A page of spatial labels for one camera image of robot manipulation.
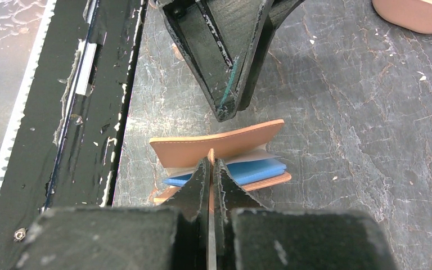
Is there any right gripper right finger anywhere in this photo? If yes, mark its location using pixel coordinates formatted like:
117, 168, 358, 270
213, 159, 271, 269

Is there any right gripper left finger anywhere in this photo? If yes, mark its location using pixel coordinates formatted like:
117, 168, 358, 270
163, 157, 212, 269

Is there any blue credit card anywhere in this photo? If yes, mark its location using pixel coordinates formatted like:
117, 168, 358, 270
163, 158, 287, 187

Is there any pink oval tray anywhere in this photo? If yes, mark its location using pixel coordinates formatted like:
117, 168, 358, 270
372, 0, 432, 34

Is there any tan leather card holder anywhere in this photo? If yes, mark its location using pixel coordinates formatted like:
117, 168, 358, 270
148, 119, 293, 205

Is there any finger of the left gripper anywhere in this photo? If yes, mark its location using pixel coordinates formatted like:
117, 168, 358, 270
238, 0, 304, 111
156, 0, 273, 122

